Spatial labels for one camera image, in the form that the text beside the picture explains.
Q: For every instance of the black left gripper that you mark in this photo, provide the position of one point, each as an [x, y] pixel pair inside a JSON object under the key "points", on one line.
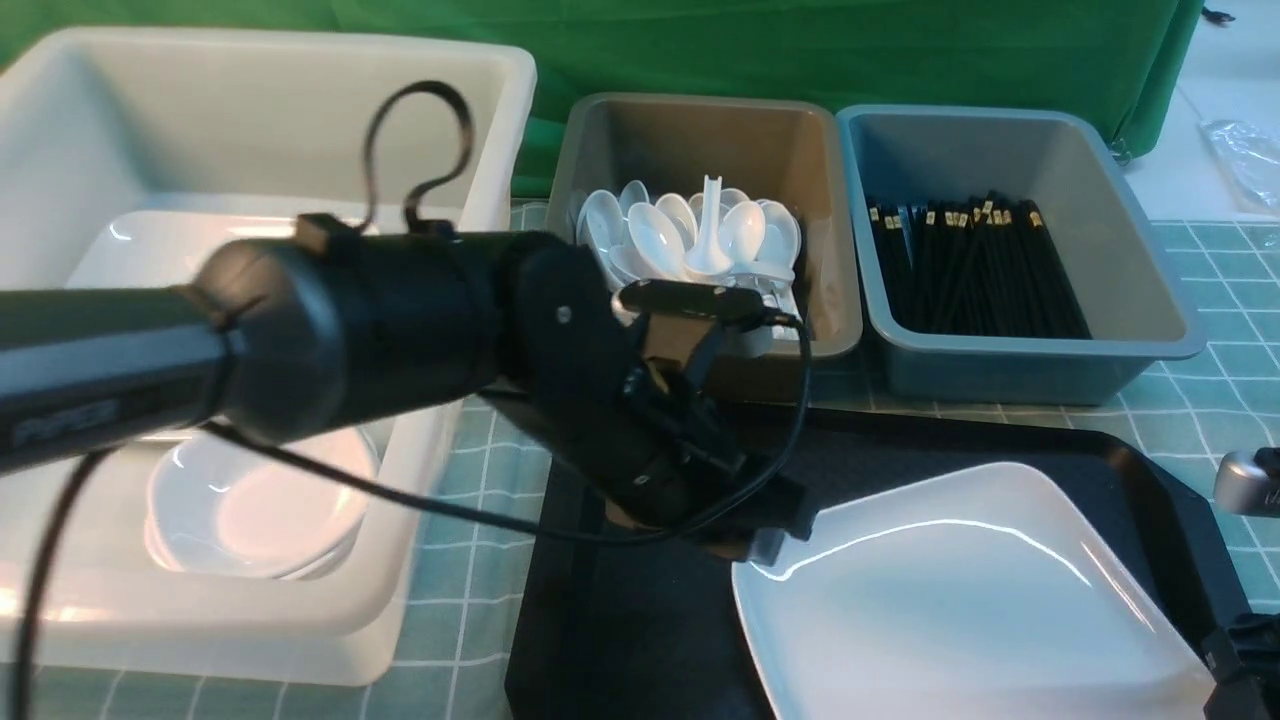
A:
{"points": [[667, 465]]}

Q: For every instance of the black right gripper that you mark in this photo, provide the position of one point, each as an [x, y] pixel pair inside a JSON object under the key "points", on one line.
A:
{"points": [[1243, 659]]}

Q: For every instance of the white square rice plate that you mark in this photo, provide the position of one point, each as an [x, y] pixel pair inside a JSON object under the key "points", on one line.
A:
{"points": [[980, 594]]}

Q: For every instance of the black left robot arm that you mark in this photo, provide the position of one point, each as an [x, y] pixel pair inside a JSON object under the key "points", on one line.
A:
{"points": [[287, 340]]}

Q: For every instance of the pile of white spoons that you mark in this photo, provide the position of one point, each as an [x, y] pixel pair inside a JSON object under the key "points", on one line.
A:
{"points": [[737, 242]]}

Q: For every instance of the green checkered tablecloth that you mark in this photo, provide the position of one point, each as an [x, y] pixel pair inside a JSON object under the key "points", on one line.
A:
{"points": [[468, 581]]}

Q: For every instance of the brown spoon bin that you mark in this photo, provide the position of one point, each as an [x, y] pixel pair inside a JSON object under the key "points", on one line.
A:
{"points": [[786, 151]]}

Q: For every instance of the bundle of black chopsticks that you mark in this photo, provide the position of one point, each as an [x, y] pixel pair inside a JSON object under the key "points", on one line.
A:
{"points": [[986, 266]]}

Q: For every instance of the blue-grey chopstick bin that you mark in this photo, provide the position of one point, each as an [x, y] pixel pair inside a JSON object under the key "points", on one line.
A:
{"points": [[1131, 296]]}

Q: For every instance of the white bowl in tub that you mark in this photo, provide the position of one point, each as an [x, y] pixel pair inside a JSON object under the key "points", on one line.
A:
{"points": [[217, 509]]}

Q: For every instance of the clear plastic bag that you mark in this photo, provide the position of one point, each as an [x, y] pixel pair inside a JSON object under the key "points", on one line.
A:
{"points": [[1248, 157]]}

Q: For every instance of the green backdrop cloth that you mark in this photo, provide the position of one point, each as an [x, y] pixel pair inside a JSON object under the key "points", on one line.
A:
{"points": [[1112, 63]]}

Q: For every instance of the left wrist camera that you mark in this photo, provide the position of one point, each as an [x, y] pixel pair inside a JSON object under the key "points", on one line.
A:
{"points": [[720, 338]]}

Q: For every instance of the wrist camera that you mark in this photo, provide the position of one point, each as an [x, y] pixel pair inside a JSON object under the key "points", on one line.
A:
{"points": [[1247, 483], [720, 338]]}

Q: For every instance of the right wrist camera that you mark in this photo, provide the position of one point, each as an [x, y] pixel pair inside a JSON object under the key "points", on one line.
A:
{"points": [[1247, 483]]}

